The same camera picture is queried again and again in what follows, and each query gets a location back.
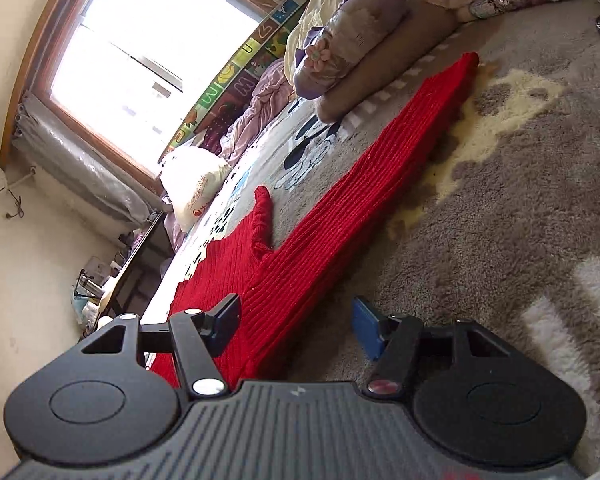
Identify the beige folded cloth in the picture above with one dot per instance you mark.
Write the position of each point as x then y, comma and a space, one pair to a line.
405, 50

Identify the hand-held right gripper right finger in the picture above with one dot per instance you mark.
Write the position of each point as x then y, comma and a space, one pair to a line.
367, 327

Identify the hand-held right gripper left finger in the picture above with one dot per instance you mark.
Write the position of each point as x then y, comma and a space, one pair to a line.
225, 325

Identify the white plastic bag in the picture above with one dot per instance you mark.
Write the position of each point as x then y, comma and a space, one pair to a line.
195, 185

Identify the purple quilt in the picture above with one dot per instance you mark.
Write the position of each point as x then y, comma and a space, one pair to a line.
260, 105

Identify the colourful alphabet foam mat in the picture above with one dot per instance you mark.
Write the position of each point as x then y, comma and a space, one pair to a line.
240, 75

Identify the wooden framed window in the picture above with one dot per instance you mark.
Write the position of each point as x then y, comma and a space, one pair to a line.
155, 35

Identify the grey sheer curtain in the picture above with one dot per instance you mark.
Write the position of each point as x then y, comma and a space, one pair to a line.
80, 160

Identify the dark side table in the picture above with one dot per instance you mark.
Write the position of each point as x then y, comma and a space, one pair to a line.
135, 260

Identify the red knitted sweater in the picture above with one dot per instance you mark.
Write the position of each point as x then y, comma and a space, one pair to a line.
330, 260

